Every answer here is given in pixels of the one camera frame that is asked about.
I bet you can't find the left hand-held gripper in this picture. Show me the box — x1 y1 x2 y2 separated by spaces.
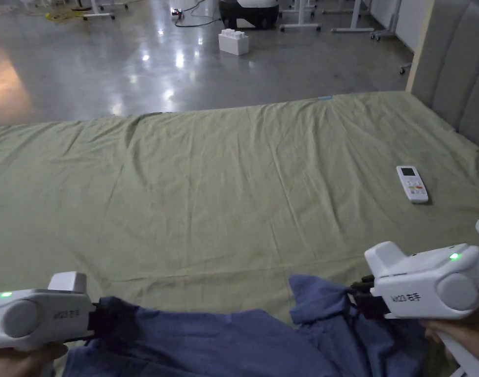
0 271 141 352

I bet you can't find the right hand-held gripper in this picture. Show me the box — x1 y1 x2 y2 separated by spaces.
343 241 479 377

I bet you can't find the dark blue shirt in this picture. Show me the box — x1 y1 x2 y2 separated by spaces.
62 274 460 377

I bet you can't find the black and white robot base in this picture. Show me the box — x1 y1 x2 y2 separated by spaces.
217 0 280 30

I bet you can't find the person's right hand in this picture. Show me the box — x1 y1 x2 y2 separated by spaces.
419 301 479 364

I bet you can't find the person's left hand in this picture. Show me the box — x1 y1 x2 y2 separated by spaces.
0 344 69 377

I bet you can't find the white remote control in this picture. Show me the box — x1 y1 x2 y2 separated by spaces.
396 165 430 205

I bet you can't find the bed with pale green sheet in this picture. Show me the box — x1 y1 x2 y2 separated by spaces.
0 91 479 377

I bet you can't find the grey padded headboard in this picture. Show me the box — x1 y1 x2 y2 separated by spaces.
406 0 479 159

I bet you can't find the white table on wheels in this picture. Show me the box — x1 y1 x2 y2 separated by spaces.
330 0 376 34
81 0 117 21
278 0 322 34

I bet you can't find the white plastic block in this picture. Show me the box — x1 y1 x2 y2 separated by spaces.
218 28 250 56

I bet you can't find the yellow cable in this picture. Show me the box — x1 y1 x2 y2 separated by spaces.
44 9 86 24

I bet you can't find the power strip with black cable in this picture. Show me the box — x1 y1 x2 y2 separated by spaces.
171 0 220 28

